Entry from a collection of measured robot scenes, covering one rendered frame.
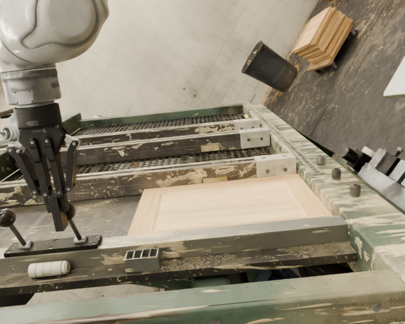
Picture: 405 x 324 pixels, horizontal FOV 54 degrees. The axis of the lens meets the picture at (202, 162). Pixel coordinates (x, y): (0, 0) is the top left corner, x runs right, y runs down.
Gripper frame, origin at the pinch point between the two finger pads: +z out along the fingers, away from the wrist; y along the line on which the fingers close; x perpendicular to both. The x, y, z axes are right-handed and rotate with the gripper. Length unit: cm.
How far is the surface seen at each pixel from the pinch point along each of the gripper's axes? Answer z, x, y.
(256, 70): 6, 476, 109
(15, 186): 9, 48, -32
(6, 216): 0.8, 1.9, -11.1
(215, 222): 13.9, 18.5, 29.4
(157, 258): 12.9, 2.0, 16.8
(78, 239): 9.6, 7.4, -0.1
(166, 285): 68, 79, 7
